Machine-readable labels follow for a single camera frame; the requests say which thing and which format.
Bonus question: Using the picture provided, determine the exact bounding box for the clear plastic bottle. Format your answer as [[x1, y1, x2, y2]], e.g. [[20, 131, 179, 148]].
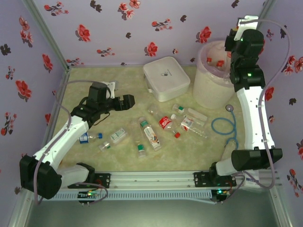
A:
[[148, 104, 161, 116], [188, 107, 208, 122]]

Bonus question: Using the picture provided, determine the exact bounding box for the green white label bottle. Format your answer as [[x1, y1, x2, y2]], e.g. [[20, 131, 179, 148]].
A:
[[110, 127, 129, 144]]

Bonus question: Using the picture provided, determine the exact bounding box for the blue label bottle blue cap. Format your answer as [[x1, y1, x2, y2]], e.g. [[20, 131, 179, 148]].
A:
[[79, 132, 104, 144]]

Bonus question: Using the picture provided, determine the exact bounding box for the tall white label bottle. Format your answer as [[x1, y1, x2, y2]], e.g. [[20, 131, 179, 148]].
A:
[[138, 116, 162, 151]]

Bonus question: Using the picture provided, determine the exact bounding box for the red label cola bottle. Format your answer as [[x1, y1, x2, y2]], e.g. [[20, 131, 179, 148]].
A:
[[158, 115, 181, 139]]

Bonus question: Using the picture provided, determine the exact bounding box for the small clear bottle green band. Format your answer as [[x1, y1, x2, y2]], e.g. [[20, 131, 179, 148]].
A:
[[98, 141, 112, 152], [172, 104, 189, 115]]

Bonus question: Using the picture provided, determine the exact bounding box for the long clear bottle green band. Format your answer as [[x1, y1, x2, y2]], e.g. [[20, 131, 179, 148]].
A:
[[131, 120, 147, 158]]

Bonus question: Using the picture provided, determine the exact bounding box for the white round waste bin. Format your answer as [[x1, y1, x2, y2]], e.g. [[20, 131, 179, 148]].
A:
[[192, 40, 237, 110]]

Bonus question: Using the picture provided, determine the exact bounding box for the translucent plastic bin liner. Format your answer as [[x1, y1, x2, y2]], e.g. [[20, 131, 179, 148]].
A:
[[197, 40, 234, 82]]

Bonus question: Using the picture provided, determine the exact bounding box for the white plastic medicine case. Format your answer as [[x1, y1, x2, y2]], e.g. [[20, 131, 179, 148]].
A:
[[143, 56, 191, 103]]

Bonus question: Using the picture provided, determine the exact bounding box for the blue stethoscope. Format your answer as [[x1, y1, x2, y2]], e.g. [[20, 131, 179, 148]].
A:
[[210, 105, 239, 157]]

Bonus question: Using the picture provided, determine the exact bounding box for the red white label bottle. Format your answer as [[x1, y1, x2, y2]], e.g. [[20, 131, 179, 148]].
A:
[[170, 113, 209, 140]]

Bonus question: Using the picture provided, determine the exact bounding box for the clear flat plastic bottle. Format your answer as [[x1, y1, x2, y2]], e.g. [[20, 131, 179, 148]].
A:
[[188, 107, 208, 122]]

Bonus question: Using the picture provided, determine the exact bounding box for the small circuit board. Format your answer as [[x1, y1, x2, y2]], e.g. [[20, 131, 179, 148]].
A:
[[78, 190, 100, 203], [212, 188, 232, 203]]

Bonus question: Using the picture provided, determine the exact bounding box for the aluminium frame beam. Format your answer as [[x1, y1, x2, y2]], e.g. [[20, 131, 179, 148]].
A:
[[7, 67, 71, 227], [268, 186, 294, 227]]

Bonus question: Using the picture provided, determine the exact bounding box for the aluminium frame post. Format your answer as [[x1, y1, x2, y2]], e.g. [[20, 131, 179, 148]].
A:
[[257, 0, 277, 22], [21, 0, 71, 71]]

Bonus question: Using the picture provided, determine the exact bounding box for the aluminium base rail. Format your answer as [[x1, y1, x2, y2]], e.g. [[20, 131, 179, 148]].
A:
[[56, 170, 283, 189]]

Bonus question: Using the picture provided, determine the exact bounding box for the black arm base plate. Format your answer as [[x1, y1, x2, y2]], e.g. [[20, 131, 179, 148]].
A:
[[193, 171, 237, 187], [68, 172, 111, 189]]

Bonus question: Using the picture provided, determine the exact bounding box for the white slotted cable duct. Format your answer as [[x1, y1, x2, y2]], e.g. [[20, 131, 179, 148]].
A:
[[53, 189, 213, 202]]

